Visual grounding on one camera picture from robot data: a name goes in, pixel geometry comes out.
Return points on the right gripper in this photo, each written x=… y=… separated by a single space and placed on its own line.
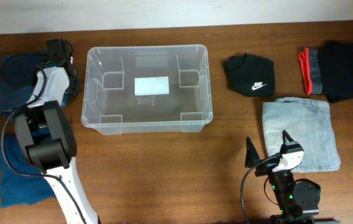
x=252 y=156

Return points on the dark blue jeans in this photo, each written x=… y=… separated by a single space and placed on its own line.
x=16 y=76

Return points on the clear plastic storage container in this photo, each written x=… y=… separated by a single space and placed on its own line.
x=111 y=107

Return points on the dark blue teal cloth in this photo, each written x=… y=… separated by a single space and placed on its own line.
x=16 y=189

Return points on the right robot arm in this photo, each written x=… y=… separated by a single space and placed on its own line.
x=297 y=199

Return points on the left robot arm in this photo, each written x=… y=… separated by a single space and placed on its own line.
x=46 y=138

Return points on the white label in container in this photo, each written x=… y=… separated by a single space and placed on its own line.
x=151 y=86

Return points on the folded light blue jeans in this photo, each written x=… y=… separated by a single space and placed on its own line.
x=307 y=121

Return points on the black Nike shirt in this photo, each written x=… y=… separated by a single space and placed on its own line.
x=250 y=75

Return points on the black shorts red waistband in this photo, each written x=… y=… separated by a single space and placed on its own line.
x=328 y=70

